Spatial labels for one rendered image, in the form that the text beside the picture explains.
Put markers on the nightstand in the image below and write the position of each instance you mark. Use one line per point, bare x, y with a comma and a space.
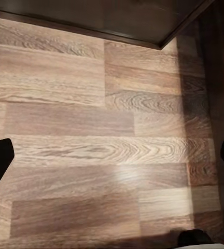
147, 23

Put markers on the bed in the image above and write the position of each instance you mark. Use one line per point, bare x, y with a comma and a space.
211, 22

